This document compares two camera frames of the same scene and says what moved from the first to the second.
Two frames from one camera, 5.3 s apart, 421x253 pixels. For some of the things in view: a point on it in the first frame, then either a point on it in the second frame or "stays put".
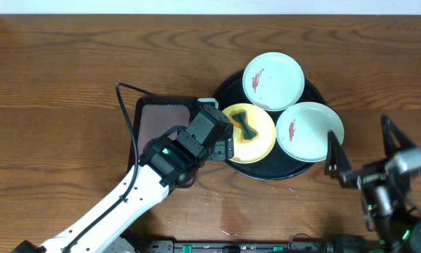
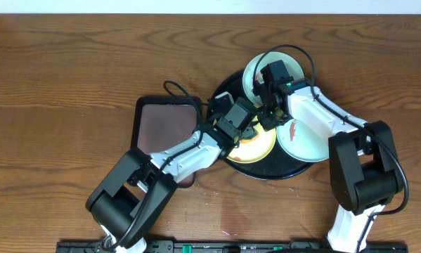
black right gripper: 372,173 → 266,124
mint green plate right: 303,131 stays put
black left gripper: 223,149 → 249,132
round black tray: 277,164 stays put
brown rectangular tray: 156,117 stays put
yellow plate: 254,131 stays put
